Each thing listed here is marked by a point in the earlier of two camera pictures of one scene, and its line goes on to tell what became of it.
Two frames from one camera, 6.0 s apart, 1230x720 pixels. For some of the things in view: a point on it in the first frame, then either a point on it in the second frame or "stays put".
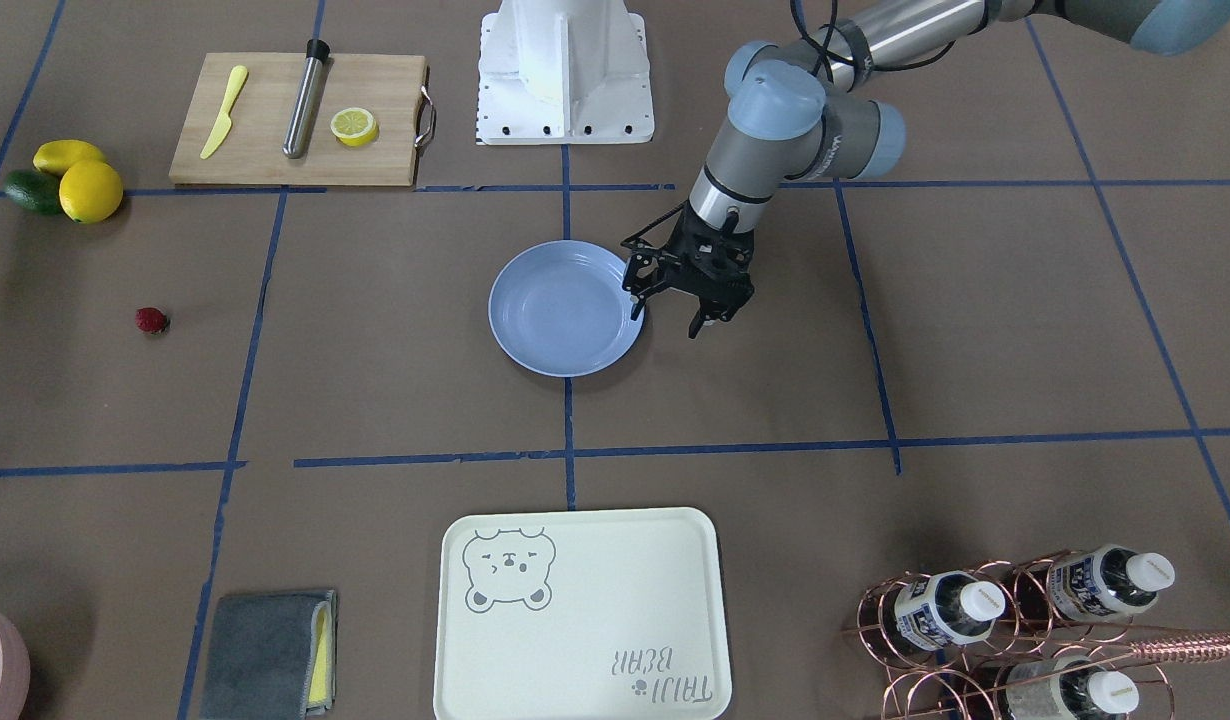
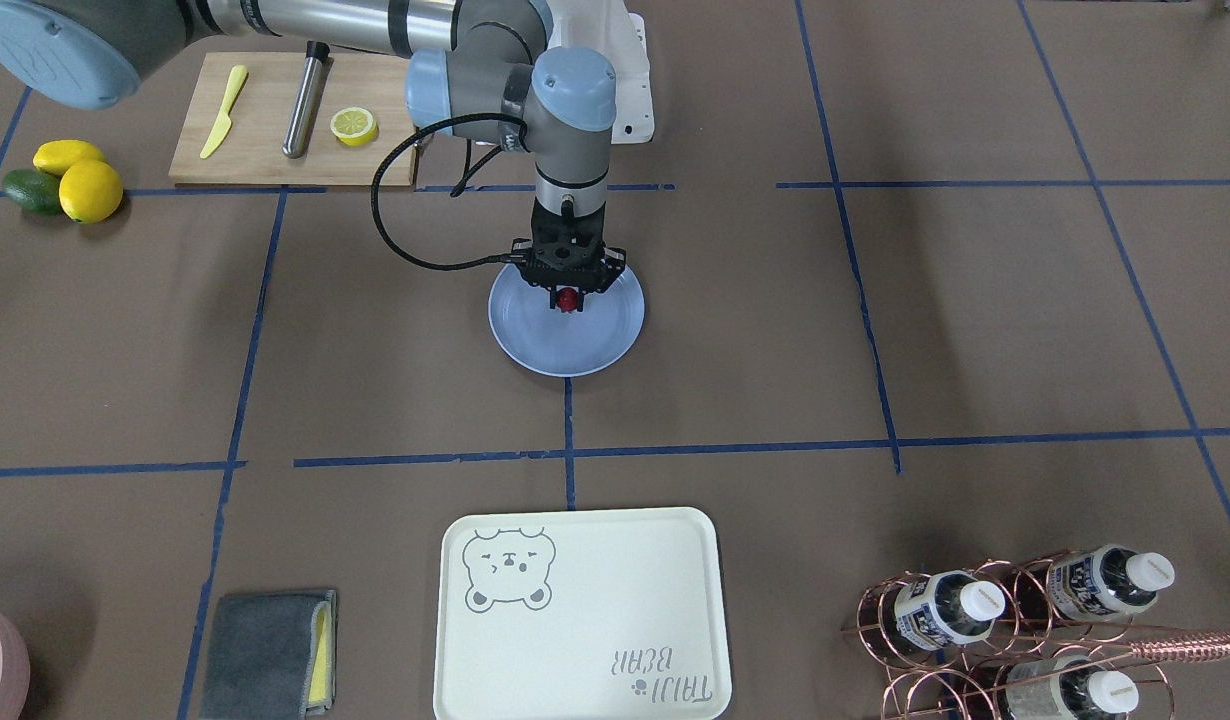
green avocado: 37,190 stays put
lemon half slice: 353,126 stays put
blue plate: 559,309 stays put
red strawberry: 151,319 -> 567,299
